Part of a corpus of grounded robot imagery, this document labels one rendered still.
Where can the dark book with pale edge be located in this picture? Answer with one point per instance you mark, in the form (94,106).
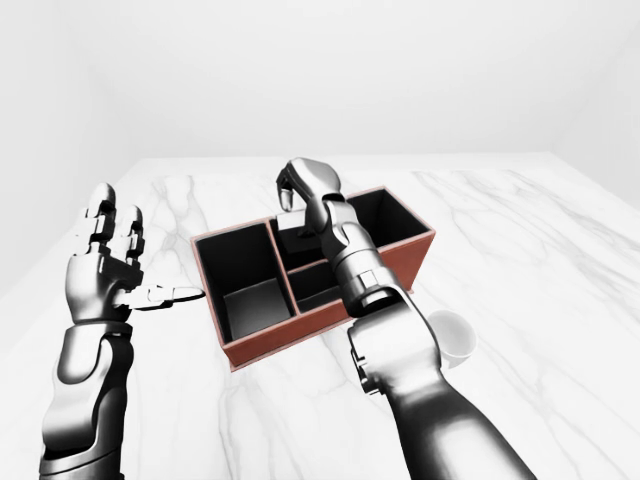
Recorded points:
(295,242)

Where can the red-brown desk caddy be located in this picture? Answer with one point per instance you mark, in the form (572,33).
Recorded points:
(250,280)

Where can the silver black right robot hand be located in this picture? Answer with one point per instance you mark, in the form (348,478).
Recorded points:
(315,177)

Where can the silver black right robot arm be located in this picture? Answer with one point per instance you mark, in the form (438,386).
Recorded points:
(420,380)

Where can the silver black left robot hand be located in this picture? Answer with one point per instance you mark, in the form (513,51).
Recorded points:
(92,287)

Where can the white mug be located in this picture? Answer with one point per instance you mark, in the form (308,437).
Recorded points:
(452,335)

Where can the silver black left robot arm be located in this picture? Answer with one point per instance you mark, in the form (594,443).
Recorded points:
(82,390)

